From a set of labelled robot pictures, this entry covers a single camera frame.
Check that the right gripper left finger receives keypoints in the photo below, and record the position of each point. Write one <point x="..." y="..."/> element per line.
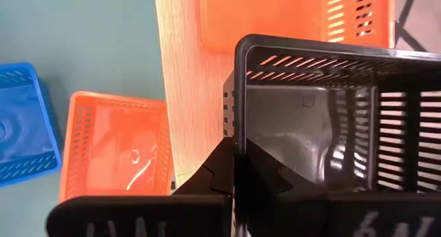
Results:
<point x="138" y="216"/>

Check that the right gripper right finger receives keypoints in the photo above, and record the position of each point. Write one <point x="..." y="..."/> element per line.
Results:
<point x="275" y="202"/>

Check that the orange plastic basket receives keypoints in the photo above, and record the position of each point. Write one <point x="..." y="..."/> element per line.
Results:
<point x="113" y="144"/>
<point x="258" y="16"/>

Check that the black plastic basket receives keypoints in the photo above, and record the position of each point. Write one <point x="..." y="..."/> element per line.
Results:
<point x="286" y="116"/>

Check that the blue plastic basket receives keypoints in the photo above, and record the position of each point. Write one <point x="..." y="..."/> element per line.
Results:
<point x="24" y="120"/>

